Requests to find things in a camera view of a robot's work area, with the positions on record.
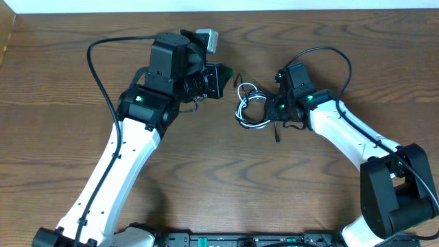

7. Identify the white cable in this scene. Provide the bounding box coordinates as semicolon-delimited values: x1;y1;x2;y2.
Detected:
235;82;272;130

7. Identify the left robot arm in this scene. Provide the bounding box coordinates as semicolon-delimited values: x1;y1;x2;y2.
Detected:
32;29;233;247

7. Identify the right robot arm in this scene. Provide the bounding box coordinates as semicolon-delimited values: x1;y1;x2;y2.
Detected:
265;62;438;246

